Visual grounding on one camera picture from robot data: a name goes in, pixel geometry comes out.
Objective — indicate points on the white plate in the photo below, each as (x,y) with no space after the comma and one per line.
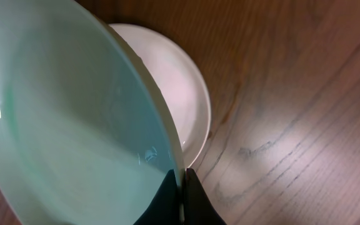
(181,83)

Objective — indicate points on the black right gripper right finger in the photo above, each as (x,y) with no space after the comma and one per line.
(198,209)

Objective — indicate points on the mint plate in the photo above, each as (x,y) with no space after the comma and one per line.
(86,136)

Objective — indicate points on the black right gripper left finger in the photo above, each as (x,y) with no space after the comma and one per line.
(164,208)

